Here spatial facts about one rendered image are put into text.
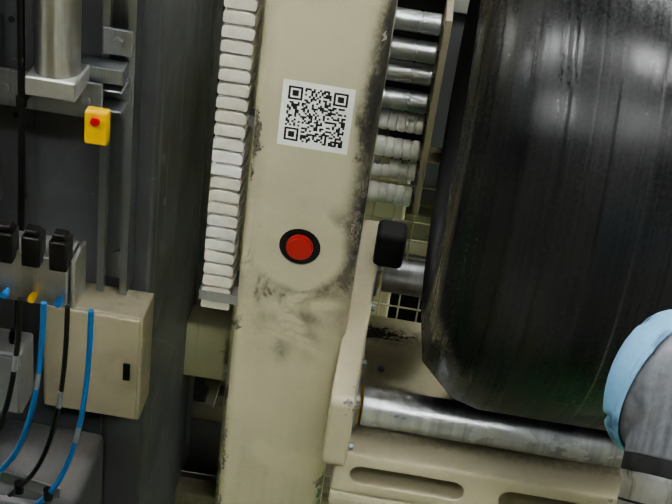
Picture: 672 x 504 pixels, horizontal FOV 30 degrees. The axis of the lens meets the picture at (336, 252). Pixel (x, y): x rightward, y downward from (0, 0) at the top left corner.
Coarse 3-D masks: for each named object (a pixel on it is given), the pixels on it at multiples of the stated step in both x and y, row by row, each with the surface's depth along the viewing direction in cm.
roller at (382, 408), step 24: (384, 408) 140; (408, 408) 140; (432, 408) 140; (456, 408) 140; (408, 432) 141; (432, 432) 140; (456, 432) 140; (480, 432) 139; (504, 432) 139; (528, 432) 139; (552, 432) 139; (576, 432) 139; (600, 432) 139; (552, 456) 140; (576, 456) 139; (600, 456) 139
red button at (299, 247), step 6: (288, 240) 138; (294, 240) 138; (300, 240) 137; (306, 240) 138; (288, 246) 138; (294, 246) 138; (300, 246) 138; (306, 246) 138; (312, 246) 138; (288, 252) 138; (294, 252) 138; (300, 252) 138; (306, 252) 138; (294, 258) 139; (300, 258) 139; (306, 258) 139
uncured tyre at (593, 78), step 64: (512, 0) 115; (576, 0) 112; (640, 0) 112; (512, 64) 112; (576, 64) 110; (640, 64) 110; (448, 128) 159; (512, 128) 111; (576, 128) 110; (640, 128) 110; (448, 192) 158; (512, 192) 111; (576, 192) 110; (640, 192) 110; (448, 256) 119; (512, 256) 113; (576, 256) 112; (640, 256) 111; (448, 320) 122; (512, 320) 116; (576, 320) 115; (640, 320) 114; (448, 384) 131; (512, 384) 123; (576, 384) 121
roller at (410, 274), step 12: (408, 264) 164; (420, 264) 165; (384, 276) 163; (396, 276) 163; (408, 276) 163; (420, 276) 163; (384, 288) 164; (396, 288) 164; (408, 288) 164; (420, 288) 164
